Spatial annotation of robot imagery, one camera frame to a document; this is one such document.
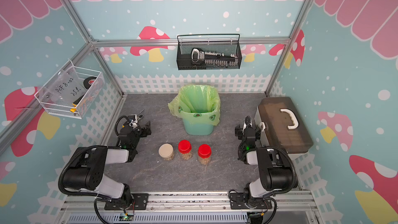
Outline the peanut jar red lid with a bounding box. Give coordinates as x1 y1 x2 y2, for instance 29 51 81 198
198 144 211 165
178 140 193 160

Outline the peanut jar beige lid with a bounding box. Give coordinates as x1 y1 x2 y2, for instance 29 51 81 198
159 144 175 161

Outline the black wire mesh basket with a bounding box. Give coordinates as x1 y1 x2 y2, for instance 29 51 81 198
176 34 242 71

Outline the green plastic bin liner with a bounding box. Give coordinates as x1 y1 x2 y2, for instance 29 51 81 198
168 85 221 126

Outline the green trash bin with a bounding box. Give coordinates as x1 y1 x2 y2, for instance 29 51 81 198
181 111 219 136

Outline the yellow utility knife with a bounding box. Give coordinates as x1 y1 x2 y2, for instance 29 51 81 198
70 95 85 115

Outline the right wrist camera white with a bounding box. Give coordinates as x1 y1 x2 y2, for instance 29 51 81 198
243 116 252 130

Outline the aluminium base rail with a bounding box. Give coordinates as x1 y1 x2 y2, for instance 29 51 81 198
57 189 321 224

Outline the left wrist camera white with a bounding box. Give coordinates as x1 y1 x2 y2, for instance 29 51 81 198
127 114 140 128

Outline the brown lidded tool box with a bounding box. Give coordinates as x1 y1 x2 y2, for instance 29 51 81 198
255 97 314 160

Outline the clear wall bin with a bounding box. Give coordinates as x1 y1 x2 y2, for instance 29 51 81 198
34 60 105 119

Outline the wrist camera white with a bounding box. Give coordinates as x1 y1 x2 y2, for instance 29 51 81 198
243 116 252 130
127 114 140 128

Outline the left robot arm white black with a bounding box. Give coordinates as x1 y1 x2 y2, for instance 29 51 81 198
58 115 151 209

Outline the yellow black screwdriver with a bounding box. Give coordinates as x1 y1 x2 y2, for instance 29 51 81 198
136 110 144 119

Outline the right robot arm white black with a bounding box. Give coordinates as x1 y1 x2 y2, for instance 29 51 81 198
228 116 298 209

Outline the black tape roll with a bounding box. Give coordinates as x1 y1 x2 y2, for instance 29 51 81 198
84 76 97 89

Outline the socket wrench set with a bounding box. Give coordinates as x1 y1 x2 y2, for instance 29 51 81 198
191 48 240 69

